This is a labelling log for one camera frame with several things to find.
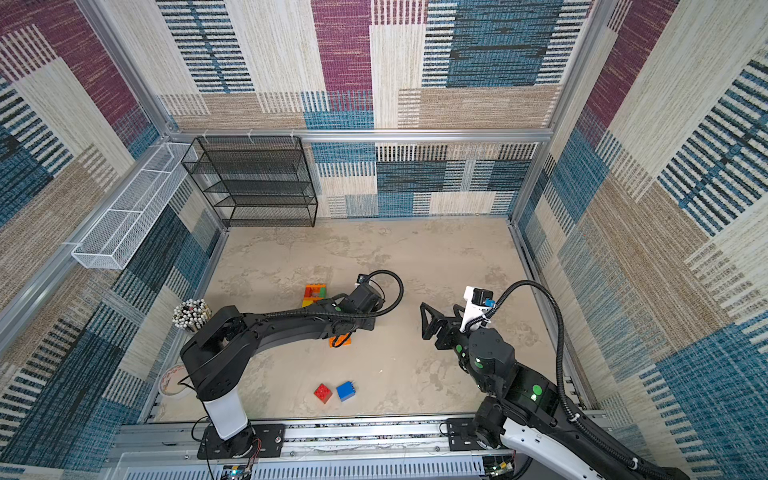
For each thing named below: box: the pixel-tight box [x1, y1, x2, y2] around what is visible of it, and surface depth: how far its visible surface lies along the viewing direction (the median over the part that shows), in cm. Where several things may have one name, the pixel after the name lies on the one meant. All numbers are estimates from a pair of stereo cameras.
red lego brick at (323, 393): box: [313, 383, 333, 404], surface depth 80 cm
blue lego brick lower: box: [336, 381, 356, 402], surface depth 82 cm
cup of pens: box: [172, 299, 212, 332], surface depth 77 cm
